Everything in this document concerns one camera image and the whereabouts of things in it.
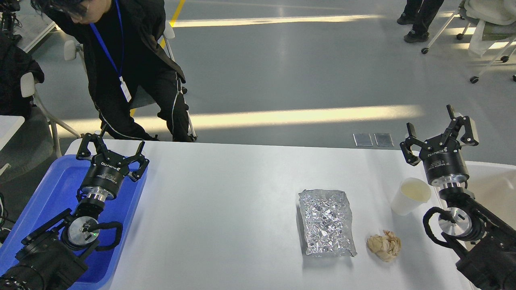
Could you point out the blue plastic tray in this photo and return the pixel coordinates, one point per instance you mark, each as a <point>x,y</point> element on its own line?
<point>57,192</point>

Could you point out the right silver floor plate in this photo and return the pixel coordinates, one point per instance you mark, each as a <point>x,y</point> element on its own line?
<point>384,140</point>

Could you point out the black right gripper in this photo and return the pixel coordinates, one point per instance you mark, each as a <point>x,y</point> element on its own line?
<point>441,156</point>

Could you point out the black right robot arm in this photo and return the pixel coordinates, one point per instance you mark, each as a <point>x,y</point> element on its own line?
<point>484,243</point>

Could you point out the white plastic bin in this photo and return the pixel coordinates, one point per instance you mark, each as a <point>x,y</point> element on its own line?
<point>492,185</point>

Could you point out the left silver floor plate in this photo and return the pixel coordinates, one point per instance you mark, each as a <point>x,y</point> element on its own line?
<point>363,140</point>

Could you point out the walking person in black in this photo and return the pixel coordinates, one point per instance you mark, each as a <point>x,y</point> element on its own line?
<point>419,14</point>

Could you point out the grey chair with black jacket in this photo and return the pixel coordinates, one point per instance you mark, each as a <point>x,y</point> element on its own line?
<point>32,144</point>

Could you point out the person in black clothes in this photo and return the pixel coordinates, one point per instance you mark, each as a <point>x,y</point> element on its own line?
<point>65,12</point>

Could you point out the white side table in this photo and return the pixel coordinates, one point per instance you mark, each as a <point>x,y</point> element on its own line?
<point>8,127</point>

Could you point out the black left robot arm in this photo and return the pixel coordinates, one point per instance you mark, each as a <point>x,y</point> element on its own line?
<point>71,234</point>

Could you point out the silver floor plate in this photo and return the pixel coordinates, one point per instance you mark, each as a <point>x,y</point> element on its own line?
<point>363,140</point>
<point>384,140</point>

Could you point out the white paper cup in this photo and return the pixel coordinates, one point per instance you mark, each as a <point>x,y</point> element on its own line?
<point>412,193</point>

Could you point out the crumpled beige paper ball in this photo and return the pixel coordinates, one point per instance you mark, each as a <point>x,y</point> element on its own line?
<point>387,246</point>

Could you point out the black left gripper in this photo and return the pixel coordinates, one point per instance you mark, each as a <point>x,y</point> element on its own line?
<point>106,173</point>

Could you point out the crumpled silver foil bag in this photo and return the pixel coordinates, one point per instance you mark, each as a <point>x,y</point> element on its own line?
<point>327,223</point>

